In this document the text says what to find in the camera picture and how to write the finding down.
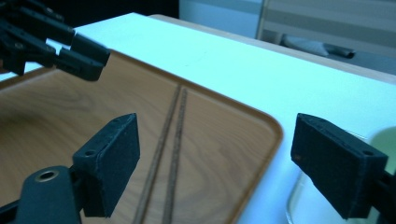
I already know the white cabinet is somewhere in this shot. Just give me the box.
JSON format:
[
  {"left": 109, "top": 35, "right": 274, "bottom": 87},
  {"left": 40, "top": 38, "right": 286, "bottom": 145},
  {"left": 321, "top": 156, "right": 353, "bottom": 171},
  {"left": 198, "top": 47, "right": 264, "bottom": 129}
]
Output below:
[{"left": 178, "top": 0, "right": 263, "bottom": 40}]

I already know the white table cover board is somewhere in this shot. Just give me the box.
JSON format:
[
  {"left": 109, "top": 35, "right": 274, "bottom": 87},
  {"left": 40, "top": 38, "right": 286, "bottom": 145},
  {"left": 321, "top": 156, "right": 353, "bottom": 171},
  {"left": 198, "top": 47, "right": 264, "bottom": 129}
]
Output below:
[{"left": 0, "top": 12, "right": 396, "bottom": 224}]

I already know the clear glass container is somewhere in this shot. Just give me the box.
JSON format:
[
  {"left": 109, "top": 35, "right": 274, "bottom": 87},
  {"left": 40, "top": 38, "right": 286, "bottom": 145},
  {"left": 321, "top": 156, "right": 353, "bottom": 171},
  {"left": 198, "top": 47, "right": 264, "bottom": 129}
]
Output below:
[{"left": 285, "top": 170, "right": 379, "bottom": 224}]

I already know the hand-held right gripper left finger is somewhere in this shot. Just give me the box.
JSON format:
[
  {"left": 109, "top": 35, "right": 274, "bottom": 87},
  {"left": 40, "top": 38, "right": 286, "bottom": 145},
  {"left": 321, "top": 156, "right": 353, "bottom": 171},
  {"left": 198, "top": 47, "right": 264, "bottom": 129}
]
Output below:
[{"left": 72, "top": 113, "right": 141, "bottom": 218}]

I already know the grey chair base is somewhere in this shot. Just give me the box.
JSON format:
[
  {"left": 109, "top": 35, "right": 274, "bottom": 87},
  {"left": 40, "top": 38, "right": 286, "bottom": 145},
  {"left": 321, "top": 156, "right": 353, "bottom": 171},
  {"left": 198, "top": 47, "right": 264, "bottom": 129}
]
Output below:
[{"left": 281, "top": 33, "right": 357, "bottom": 60}]

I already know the green bowl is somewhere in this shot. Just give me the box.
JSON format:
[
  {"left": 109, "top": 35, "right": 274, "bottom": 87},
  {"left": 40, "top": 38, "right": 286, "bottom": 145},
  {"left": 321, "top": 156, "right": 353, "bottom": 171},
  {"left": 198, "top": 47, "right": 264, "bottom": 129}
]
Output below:
[{"left": 368, "top": 125, "right": 396, "bottom": 175}]

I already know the brown wooden tray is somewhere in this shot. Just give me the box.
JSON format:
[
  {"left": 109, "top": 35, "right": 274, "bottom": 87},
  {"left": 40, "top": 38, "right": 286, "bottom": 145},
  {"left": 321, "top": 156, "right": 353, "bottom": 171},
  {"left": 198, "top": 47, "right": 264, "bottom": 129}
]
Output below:
[{"left": 0, "top": 49, "right": 284, "bottom": 224}]

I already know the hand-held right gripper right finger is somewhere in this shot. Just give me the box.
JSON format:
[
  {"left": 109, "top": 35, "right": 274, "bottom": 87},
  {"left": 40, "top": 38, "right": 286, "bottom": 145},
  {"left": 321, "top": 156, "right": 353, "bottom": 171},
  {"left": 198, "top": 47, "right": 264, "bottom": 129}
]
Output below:
[{"left": 290, "top": 113, "right": 389, "bottom": 219}]

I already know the black curtain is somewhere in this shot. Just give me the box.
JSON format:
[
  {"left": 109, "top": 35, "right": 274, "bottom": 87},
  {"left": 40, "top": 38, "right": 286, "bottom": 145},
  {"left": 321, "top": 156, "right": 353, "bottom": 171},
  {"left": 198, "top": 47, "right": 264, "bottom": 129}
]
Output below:
[{"left": 36, "top": 0, "right": 180, "bottom": 30}]

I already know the light wooden desk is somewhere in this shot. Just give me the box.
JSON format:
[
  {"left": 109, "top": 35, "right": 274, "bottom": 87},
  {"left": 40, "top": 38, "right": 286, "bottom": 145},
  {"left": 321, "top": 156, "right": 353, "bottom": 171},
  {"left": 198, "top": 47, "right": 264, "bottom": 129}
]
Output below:
[{"left": 256, "top": 0, "right": 396, "bottom": 59}]

